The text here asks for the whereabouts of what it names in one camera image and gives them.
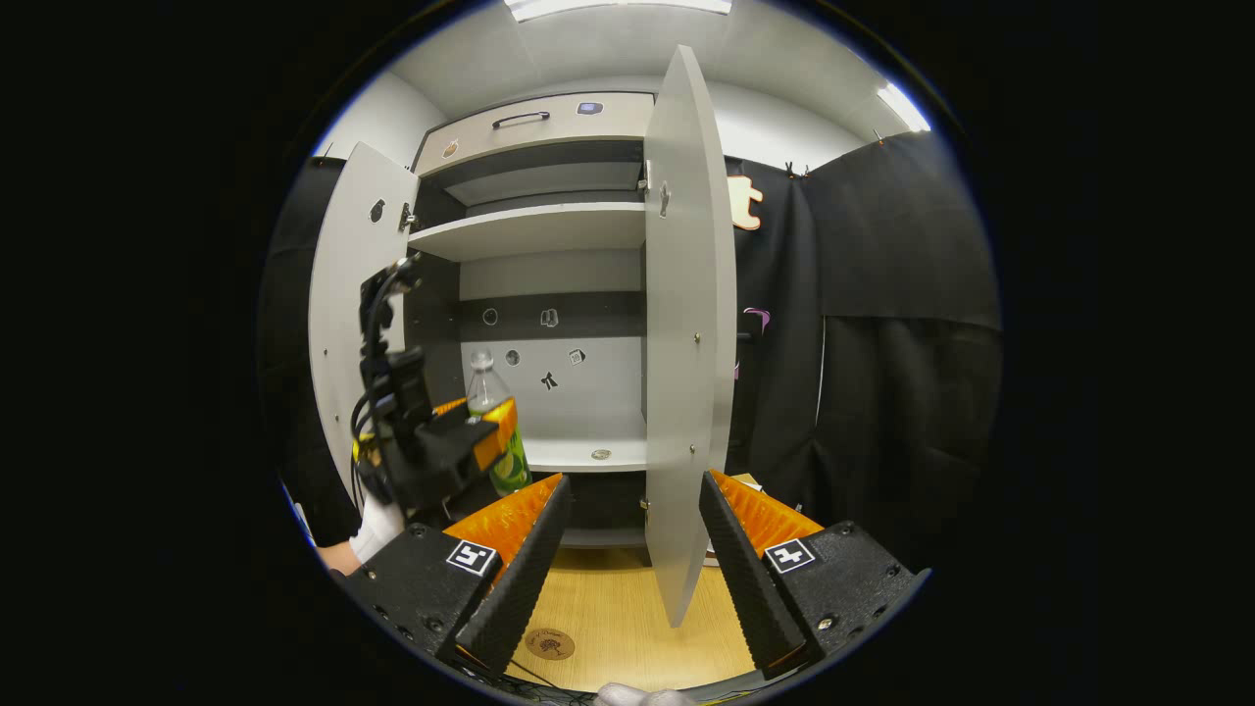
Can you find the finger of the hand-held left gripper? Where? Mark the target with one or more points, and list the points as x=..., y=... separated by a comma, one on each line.
x=451, y=405
x=495, y=431

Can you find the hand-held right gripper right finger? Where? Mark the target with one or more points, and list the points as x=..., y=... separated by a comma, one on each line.
x=750, y=579

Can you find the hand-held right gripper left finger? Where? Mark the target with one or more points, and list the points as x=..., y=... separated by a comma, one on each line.
x=525, y=579

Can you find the green label plastic bottle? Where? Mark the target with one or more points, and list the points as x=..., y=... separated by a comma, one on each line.
x=485, y=387

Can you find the round brown coaster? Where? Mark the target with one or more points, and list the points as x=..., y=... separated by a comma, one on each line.
x=550, y=644

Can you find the white cabinet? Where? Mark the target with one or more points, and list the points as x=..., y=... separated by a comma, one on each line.
x=588, y=392

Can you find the white cabinet door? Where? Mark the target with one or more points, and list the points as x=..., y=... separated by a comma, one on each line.
x=686, y=343
x=343, y=294

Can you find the white cabinet shelf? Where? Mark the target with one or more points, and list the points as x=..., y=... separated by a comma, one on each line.
x=539, y=230
x=578, y=456

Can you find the white cabinet drawer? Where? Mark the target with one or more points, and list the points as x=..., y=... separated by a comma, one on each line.
x=549, y=132

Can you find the black backdrop cloth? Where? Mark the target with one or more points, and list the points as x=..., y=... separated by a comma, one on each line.
x=882, y=392

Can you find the ceiling light panel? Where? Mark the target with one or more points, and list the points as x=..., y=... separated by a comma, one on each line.
x=618, y=8
x=902, y=108

